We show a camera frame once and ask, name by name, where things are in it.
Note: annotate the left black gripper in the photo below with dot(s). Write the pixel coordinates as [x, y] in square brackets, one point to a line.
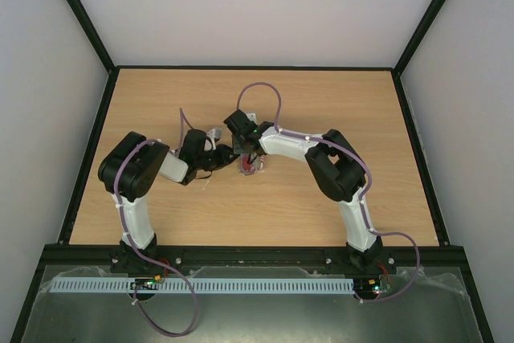
[224, 150]

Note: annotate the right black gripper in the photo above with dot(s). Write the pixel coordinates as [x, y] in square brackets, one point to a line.
[246, 147]

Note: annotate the red sunglasses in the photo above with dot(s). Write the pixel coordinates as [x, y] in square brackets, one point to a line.
[247, 164]

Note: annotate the flag pattern glasses case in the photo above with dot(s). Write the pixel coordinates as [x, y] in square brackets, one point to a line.
[259, 162]

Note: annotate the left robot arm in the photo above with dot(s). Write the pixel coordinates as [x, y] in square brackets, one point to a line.
[128, 173]

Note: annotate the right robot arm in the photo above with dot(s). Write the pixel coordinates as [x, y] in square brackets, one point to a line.
[339, 174]

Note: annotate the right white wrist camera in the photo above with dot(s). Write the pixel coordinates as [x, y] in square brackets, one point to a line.
[252, 117]

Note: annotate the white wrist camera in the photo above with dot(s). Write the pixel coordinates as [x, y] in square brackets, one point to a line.
[213, 136]
[252, 117]

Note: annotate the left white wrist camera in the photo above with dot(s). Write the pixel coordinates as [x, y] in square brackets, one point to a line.
[213, 136]

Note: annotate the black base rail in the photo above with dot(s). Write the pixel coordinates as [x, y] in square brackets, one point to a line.
[316, 260]

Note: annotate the light blue slotted cable duct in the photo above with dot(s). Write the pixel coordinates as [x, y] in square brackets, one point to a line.
[203, 286]

